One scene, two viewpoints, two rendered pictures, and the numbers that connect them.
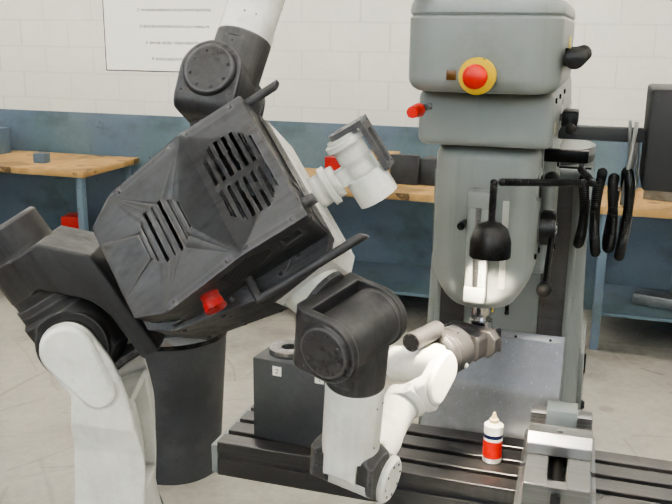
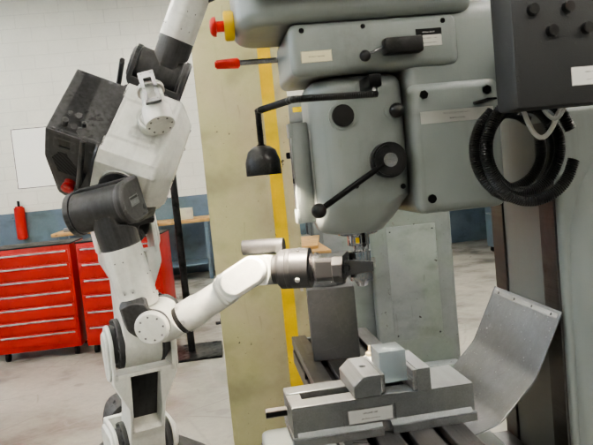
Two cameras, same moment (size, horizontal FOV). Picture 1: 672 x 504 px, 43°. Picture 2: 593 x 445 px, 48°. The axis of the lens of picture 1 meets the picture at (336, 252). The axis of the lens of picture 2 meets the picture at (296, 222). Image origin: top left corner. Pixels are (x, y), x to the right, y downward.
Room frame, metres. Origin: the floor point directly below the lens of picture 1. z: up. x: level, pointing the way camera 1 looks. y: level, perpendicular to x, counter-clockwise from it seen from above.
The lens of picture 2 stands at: (0.94, -1.54, 1.46)
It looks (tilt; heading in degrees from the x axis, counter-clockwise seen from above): 5 degrees down; 66
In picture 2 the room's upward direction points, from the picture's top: 6 degrees counter-clockwise
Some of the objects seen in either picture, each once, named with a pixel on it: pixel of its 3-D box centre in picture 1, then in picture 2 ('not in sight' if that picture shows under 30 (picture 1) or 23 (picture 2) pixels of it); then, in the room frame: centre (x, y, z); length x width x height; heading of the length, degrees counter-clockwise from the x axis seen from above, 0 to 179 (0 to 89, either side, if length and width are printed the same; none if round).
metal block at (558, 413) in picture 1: (561, 420); (388, 362); (1.59, -0.46, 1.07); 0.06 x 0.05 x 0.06; 74
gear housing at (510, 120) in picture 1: (496, 111); (361, 55); (1.68, -0.31, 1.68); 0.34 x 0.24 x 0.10; 163
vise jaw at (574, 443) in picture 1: (559, 441); (361, 376); (1.53, -0.45, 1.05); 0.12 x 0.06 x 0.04; 74
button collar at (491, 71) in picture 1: (477, 76); (228, 26); (1.42, -0.23, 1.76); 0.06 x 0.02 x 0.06; 73
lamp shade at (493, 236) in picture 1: (490, 238); (262, 160); (1.44, -0.27, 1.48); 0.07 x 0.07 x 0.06
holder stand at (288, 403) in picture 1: (310, 393); (330, 312); (1.73, 0.05, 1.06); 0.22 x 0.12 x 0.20; 66
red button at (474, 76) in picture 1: (475, 76); (217, 26); (1.39, -0.22, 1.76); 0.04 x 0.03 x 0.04; 73
